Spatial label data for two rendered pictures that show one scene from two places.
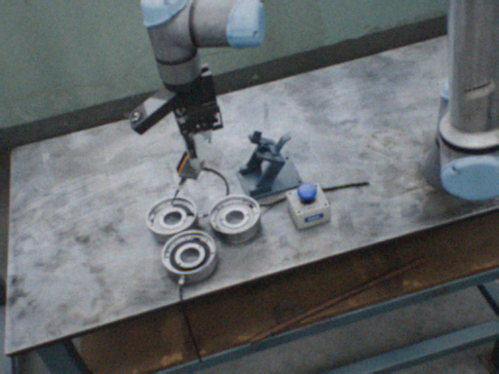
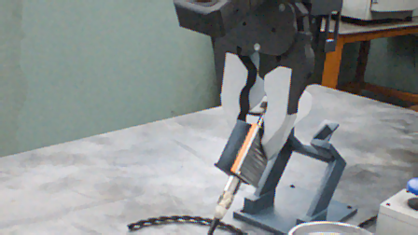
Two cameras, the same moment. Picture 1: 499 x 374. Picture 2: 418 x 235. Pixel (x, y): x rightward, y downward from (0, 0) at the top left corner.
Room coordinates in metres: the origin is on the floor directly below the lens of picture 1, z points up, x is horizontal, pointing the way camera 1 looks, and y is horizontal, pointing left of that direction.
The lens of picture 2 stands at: (0.55, 0.50, 1.12)
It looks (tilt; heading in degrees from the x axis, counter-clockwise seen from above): 18 degrees down; 311
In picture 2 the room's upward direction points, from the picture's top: 8 degrees clockwise
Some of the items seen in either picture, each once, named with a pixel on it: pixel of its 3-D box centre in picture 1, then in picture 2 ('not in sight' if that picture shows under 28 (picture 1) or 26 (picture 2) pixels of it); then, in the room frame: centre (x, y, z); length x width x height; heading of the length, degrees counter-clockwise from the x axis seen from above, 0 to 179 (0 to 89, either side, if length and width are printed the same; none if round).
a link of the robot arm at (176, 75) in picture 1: (178, 63); not in sight; (0.92, 0.09, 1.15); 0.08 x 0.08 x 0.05
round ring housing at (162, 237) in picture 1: (173, 220); not in sight; (0.87, 0.17, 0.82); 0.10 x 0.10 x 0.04
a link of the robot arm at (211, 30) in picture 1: (230, 18); not in sight; (0.90, -0.01, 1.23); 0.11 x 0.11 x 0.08; 73
